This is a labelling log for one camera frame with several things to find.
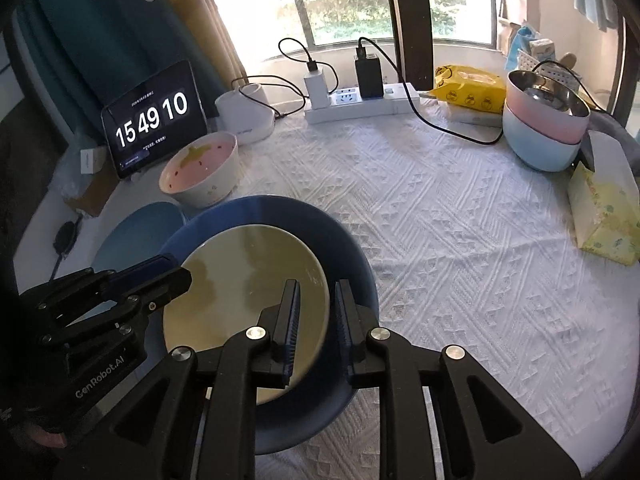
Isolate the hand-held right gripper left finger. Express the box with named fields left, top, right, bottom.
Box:
left=52, top=279, right=303, bottom=480

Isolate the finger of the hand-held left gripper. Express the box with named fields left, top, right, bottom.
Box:
left=20, top=254, right=178, bottom=312
left=37, top=266, right=193, bottom=352

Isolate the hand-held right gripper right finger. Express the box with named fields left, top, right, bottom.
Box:
left=334, top=279, right=583, bottom=480

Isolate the blue plate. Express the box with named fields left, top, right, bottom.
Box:
left=92, top=201, right=188, bottom=281

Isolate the dark blue bowl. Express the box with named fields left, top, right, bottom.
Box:
left=159, top=196, right=380, bottom=456

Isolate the pink strawberry bowl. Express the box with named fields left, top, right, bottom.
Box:
left=159, top=131, right=240, bottom=210

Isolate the person's left hand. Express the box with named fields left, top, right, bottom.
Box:
left=27, top=430, right=69, bottom=450

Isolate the black round pouch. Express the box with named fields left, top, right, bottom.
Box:
left=53, top=220, right=81, bottom=261

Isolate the cardboard box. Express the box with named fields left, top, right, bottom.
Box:
left=64, top=162, right=121, bottom=218

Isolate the small white box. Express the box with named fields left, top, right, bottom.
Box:
left=80, top=147, right=106, bottom=175

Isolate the clear plastic bag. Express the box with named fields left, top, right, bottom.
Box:
left=50, top=150, right=86, bottom=196

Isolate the black tablet with clock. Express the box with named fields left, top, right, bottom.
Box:
left=101, top=59, right=208, bottom=179

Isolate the white desk lamp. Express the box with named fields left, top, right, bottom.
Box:
left=138, top=0, right=276, bottom=147

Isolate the white power strip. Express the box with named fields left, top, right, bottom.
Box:
left=304, top=82, right=421, bottom=125

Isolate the yellow curtain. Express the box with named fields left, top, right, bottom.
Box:
left=167, top=0, right=251, bottom=91

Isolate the white charger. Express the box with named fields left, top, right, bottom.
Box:
left=304, top=62, right=332, bottom=108

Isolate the teal curtain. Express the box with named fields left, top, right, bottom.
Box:
left=15, top=0, right=226, bottom=126

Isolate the white wipes pack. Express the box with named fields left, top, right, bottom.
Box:
left=446, top=104, right=505, bottom=127

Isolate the black charger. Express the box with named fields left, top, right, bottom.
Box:
left=355, top=50, right=385, bottom=98

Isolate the light blue bowl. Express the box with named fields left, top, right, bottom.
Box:
left=501, top=102, right=583, bottom=173

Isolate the yellow wipes pack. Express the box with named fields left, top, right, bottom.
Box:
left=427, top=64, right=508, bottom=115

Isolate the yellow tissue box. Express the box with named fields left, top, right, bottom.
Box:
left=567, top=130, right=640, bottom=266

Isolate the steel bowl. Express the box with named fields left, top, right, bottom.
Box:
left=507, top=70, right=591, bottom=118

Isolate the white basket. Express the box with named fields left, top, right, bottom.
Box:
left=517, top=50, right=576, bottom=91

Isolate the blue plastic bag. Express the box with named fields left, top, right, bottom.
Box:
left=505, top=25, right=537, bottom=71

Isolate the grey cloth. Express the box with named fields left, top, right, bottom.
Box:
left=585, top=110, right=640, bottom=142

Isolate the black lamp cable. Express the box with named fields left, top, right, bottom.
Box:
left=231, top=75, right=307, bottom=122

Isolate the long black charger cable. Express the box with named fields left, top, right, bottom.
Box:
left=357, top=36, right=505, bottom=147

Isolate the black cable over bowls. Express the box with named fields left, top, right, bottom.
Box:
left=531, top=59, right=608, bottom=111

